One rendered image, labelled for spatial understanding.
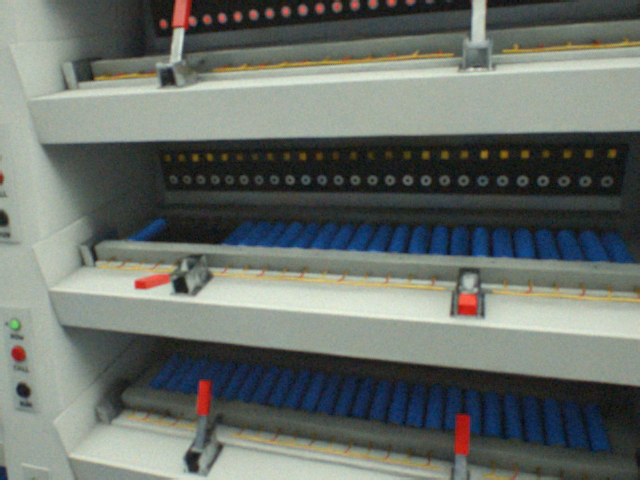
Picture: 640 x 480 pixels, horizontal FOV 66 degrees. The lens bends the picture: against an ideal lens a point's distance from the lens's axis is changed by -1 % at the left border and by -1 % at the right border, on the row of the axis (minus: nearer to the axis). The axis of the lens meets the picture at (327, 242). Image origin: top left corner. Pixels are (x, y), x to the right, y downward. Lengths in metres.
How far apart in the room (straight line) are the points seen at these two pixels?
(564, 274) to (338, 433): 0.28
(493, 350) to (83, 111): 0.43
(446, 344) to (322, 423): 0.19
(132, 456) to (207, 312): 0.21
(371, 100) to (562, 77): 0.14
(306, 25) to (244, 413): 0.45
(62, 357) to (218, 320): 0.21
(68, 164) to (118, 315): 0.18
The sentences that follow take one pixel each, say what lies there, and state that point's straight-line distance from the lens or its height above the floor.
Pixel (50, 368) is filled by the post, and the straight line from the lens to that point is 0.63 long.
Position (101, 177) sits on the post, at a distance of 0.65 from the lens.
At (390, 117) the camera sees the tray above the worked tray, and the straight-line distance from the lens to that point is 0.41.
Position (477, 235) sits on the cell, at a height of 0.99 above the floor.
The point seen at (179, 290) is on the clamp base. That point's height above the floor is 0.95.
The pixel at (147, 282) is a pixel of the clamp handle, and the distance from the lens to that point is 0.45.
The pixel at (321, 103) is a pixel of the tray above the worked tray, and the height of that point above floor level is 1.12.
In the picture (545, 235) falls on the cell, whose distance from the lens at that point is 0.53.
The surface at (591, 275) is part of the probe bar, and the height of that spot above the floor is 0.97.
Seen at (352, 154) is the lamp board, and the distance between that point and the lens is 0.58.
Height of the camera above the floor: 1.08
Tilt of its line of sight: 10 degrees down
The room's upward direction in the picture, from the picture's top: 1 degrees counter-clockwise
